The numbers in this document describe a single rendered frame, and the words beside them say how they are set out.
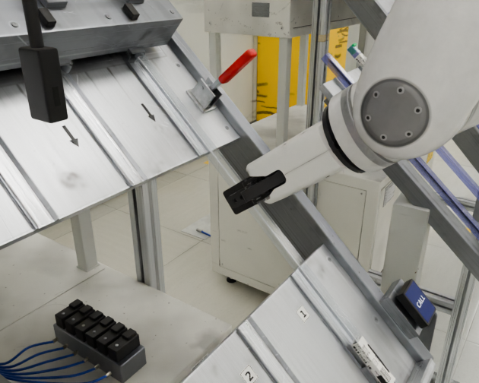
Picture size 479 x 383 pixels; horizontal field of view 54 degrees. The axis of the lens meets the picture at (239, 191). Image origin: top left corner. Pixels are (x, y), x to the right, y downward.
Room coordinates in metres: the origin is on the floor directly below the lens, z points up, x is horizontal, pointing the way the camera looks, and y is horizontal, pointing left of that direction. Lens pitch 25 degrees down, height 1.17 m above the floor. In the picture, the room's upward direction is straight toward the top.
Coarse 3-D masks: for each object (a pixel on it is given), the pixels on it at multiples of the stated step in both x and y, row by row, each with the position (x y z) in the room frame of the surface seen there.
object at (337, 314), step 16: (144, 64) 0.58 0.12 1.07; (160, 80) 0.58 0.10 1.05; (160, 96) 0.57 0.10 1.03; (176, 96) 0.57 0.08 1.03; (176, 112) 0.56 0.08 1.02; (192, 128) 0.54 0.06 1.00; (208, 144) 0.53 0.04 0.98; (224, 160) 0.53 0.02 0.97; (224, 176) 0.51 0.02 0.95; (256, 208) 0.49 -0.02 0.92; (272, 224) 0.48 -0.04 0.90; (272, 240) 0.48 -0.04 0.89; (288, 240) 0.48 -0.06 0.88; (288, 256) 0.46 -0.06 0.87; (304, 272) 0.45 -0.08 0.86; (320, 288) 0.44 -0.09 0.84; (320, 304) 0.44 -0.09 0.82; (336, 304) 0.44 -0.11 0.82; (336, 320) 0.43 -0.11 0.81; (352, 336) 0.41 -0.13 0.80
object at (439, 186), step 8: (328, 56) 0.70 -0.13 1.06; (328, 64) 0.70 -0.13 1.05; (336, 64) 0.70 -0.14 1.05; (336, 72) 0.69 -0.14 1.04; (344, 72) 0.70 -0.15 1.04; (344, 80) 0.69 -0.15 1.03; (352, 80) 0.69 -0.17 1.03; (416, 160) 0.63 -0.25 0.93; (416, 168) 0.63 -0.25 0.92; (424, 168) 0.62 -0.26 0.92; (424, 176) 0.62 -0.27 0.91; (432, 176) 0.61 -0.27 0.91; (432, 184) 0.61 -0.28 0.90; (440, 184) 0.61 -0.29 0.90; (440, 192) 0.61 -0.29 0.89; (448, 192) 0.60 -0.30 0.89; (448, 200) 0.60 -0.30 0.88; (456, 200) 0.60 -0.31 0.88; (456, 208) 0.59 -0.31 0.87; (464, 208) 0.60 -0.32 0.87; (464, 216) 0.59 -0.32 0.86; (472, 224) 0.58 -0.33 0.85; (472, 232) 0.58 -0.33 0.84
